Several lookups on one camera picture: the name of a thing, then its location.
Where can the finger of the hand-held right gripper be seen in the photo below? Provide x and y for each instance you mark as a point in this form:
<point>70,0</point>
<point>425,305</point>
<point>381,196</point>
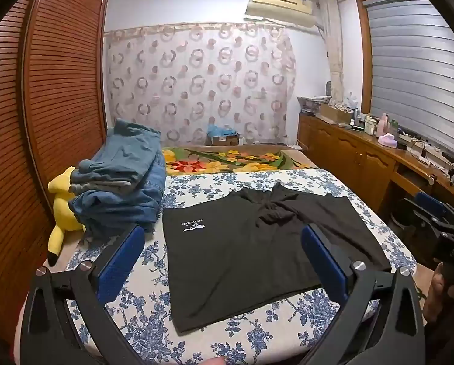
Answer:
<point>415,211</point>
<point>430,201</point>

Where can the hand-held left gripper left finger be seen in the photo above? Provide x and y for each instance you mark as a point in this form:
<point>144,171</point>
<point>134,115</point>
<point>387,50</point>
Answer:
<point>120,262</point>

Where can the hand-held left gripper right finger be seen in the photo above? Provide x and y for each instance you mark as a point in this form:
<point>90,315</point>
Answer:
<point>323,258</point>

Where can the black pants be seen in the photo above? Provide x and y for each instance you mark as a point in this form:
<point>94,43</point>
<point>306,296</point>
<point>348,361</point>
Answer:
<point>230,258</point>

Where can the person's right hand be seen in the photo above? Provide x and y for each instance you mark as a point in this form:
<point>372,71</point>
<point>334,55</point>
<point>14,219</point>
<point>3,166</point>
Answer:
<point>436,289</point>

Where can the blue denim jeans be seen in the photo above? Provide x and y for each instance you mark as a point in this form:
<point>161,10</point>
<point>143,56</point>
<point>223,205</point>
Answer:
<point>135,205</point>

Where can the white power strip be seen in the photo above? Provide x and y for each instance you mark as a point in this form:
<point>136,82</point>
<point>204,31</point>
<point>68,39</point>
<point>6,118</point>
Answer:
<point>417,138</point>

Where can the pink tissue box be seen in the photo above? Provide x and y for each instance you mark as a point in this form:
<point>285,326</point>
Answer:
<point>387,140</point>

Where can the yellow plush toy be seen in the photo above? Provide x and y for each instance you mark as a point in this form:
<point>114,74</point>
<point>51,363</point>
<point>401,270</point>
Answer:
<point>63,213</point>

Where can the grey folded garment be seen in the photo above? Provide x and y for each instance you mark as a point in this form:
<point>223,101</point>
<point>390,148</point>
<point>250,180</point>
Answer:
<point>97,187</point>

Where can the wooden cabinet desk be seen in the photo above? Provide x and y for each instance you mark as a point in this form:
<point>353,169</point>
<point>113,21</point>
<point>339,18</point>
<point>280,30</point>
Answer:
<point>348,152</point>

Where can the pink bottle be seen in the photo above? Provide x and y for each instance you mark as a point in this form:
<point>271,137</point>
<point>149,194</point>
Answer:
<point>382,125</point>

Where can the white jar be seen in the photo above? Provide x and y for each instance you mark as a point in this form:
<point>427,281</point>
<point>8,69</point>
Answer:
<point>370,124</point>

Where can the blue floral bedsheet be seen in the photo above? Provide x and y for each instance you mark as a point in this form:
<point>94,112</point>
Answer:
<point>196,186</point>

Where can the teal folded jeans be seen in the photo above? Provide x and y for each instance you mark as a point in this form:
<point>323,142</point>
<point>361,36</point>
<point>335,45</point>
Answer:
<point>124,152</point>

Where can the open brown cardboard box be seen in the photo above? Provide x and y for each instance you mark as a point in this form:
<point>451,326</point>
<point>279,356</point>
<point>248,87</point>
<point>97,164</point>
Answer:
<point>335,113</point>

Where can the colourful flower blanket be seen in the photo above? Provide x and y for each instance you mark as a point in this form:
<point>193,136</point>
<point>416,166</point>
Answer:
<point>211,165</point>

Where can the grey window blind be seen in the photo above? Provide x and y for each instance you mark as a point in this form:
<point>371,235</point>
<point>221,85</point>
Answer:
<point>413,64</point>

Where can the basket of newspapers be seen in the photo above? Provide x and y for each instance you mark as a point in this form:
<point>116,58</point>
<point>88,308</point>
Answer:
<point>312,103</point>

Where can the light blue cloth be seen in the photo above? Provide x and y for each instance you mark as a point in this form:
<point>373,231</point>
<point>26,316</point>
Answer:
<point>221,129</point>

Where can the beige tied curtain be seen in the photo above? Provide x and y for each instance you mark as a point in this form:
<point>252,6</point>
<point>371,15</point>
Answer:
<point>335,45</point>

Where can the wooden louvered wardrobe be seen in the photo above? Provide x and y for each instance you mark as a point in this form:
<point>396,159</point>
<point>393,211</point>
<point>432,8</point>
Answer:
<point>59,83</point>

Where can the wooden window frame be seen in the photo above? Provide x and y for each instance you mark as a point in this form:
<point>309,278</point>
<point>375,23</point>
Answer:
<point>361,64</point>

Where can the wall air conditioner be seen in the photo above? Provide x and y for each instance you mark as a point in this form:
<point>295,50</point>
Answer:
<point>280,5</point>

